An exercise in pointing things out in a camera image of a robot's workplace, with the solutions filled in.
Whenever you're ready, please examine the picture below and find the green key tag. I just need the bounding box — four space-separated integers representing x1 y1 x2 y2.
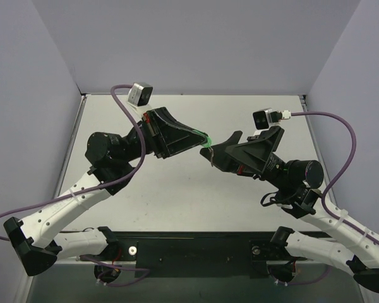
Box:
201 133 212 148

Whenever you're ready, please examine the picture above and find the silver key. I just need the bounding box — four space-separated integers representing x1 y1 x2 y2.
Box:
208 148 214 167

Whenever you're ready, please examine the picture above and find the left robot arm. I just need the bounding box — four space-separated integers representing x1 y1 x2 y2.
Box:
3 107 211 276

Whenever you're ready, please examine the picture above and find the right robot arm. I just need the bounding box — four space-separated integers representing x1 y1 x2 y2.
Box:
200 126 379 293

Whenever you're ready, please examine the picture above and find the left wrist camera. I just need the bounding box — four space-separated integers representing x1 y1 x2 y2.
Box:
128 83 153 107

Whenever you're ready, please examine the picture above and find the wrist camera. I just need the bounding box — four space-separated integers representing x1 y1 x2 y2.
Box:
128 83 153 107
253 108 282 130

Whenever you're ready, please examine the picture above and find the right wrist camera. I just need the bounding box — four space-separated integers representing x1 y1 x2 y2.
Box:
253 108 282 130

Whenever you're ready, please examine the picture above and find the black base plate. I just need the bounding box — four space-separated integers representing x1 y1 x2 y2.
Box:
94 232 293 278

